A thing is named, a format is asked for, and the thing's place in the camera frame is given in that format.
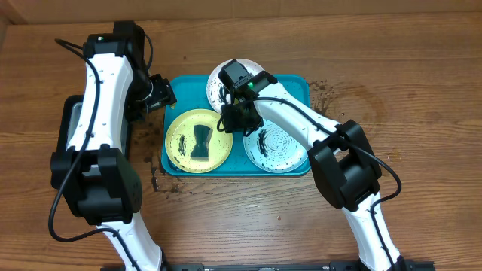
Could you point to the dark cleaning sponge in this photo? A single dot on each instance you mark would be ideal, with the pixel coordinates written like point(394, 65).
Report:
point(202, 135)

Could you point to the black rectangular water tray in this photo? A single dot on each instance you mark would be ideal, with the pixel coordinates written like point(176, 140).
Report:
point(70, 117)

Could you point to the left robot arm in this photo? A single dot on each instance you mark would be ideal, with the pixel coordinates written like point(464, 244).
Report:
point(90, 166)

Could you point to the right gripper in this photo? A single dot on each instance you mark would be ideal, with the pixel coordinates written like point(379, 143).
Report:
point(233, 127)

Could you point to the light blue speckled plate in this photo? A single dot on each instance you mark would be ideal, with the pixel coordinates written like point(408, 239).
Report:
point(275, 152)

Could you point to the pink speckled plate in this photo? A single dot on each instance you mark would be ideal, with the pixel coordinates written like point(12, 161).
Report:
point(215, 90)

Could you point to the yellow speckled plate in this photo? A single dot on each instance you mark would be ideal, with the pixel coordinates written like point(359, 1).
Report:
point(180, 141)

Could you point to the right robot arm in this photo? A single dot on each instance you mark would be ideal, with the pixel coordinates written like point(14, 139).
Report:
point(346, 172)

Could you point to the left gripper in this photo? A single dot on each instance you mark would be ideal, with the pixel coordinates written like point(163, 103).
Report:
point(165, 94)

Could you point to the teal plastic serving tray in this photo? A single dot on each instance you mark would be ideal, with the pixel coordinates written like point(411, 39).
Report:
point(190, 91)

